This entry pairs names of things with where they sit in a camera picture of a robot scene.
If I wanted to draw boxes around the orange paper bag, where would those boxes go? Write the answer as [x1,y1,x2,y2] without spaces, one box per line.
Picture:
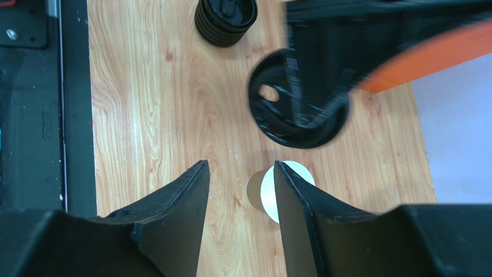
[358,20,491,93]

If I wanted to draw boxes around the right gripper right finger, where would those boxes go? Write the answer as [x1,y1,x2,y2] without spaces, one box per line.
[274,161,491,276]

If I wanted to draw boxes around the black coffee cup lids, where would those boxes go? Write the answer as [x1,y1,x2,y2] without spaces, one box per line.
[194,0,258,47]

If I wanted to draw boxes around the single black cup lid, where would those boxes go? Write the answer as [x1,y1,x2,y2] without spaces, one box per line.
[248,49,349,149]

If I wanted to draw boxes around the single white paper cup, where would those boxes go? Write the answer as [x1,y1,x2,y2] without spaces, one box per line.
[245,160,315,223]

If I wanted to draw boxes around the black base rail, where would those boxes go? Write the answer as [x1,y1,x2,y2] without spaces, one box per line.
[1,1,96,218]

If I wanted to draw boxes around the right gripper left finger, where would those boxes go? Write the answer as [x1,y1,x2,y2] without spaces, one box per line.
[1,160,210,276]

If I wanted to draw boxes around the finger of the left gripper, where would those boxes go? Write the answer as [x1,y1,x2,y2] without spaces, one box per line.
[285,1,491,123]

